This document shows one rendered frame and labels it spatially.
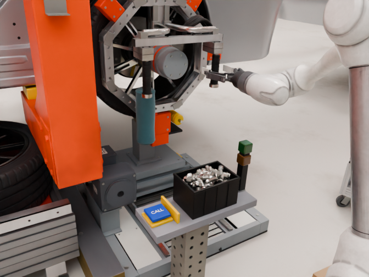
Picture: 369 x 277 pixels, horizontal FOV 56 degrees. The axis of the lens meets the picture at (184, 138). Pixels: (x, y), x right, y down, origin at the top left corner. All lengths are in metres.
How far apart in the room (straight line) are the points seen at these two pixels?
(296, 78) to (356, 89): 0.57
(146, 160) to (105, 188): 0.51
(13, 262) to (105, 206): 0.41
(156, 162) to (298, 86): 0.97
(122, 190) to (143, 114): 0.35
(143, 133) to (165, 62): 0.34
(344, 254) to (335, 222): 1.24
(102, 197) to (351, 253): 1.04
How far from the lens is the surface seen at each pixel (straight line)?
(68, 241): 1.53
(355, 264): 0.88
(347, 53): 0.82
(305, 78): 1.37
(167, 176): 2.02
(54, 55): 1.11
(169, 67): 1.53
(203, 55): 1.79
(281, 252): 1.84
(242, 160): 1.30
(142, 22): 1.88
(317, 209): 2.20
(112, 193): 1.56
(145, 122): 1.58
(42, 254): 1.53
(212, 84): 1.59
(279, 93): 1.28
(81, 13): 1.11
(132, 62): 1.72
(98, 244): 1.62
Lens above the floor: 1.21
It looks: 26 degrees down
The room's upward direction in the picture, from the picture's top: 2 degrees clockwise
